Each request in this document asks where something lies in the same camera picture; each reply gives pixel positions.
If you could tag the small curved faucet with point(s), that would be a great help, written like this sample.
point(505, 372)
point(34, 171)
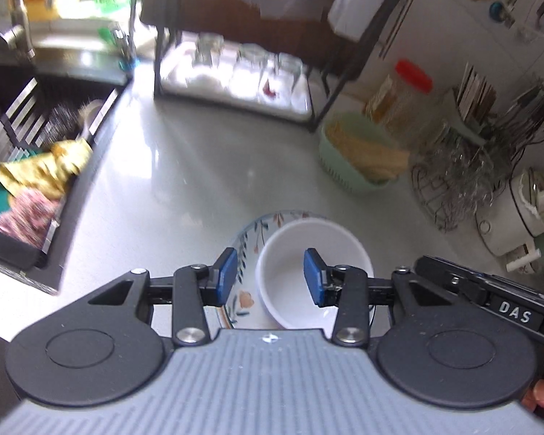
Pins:
point(124, 40)

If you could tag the white electric cooker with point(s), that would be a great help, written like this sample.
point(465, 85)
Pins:
point(503, 222)

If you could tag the yellow cloth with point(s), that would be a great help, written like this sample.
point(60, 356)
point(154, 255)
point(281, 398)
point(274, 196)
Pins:
point(50, 167)

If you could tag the leaf-patterned ceramic plate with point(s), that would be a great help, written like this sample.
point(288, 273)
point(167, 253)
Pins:
point(249, 240)

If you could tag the clear drinking glass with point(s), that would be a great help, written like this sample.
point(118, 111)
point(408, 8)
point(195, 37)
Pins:
point(287, 75)
point(251, 65)
point(209, 52)

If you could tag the green bowl with noodles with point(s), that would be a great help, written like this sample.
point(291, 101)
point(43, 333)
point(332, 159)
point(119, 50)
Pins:
point(340, 163)

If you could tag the black kitchen sink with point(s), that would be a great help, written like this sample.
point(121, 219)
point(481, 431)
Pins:
point(9, 81)

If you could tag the white ceramic bowl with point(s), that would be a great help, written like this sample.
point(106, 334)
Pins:
point(281, 258)

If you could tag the glass jar red lid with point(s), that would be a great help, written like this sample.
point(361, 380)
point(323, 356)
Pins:
point(399, 99)

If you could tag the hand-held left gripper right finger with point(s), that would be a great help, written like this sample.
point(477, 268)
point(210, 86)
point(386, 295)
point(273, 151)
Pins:
point(315, 276)

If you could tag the white cutlery holder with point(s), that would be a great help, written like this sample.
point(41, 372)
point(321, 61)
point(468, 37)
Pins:
point(356, 9)

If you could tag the dark wooden cutting board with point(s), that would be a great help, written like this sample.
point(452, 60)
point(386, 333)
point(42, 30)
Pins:
point(263, 27)

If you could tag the black metal dish rack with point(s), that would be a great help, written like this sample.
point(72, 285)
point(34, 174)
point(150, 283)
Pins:
point(160, 63)

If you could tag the bundle of chopsticks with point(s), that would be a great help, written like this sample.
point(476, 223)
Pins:
point(473, 95)

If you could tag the bundle of dried noodles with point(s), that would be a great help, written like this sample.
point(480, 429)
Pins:
point(371, 154)

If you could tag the blue pipe flange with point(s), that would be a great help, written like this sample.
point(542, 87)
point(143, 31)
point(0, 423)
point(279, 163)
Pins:
point(502, 13)

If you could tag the black sink drain rack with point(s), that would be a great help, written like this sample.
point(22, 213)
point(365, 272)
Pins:
point(9, 249)

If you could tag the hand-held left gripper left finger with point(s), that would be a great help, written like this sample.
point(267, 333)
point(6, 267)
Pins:
point(228, 276)

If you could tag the set of hanging utensils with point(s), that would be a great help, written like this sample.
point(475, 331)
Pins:
point(530, 113)

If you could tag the pink scrubber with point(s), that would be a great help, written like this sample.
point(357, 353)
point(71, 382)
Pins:
point(27, 215)

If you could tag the white rack tray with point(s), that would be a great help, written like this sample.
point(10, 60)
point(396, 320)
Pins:
point(199, 84)

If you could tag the steel ladle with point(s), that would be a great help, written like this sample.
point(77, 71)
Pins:
point(90, 115)

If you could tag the green chopstick holder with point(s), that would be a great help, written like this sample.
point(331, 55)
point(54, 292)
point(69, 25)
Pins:
point(462, 127)

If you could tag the green brush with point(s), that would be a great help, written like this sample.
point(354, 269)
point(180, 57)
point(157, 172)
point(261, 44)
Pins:
point(105, 32)

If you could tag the steel wool scrubber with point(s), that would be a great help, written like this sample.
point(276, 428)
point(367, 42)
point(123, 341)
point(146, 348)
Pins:
point(63, 122)

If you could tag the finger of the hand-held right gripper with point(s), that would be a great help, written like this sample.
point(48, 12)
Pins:
point(449, 278)

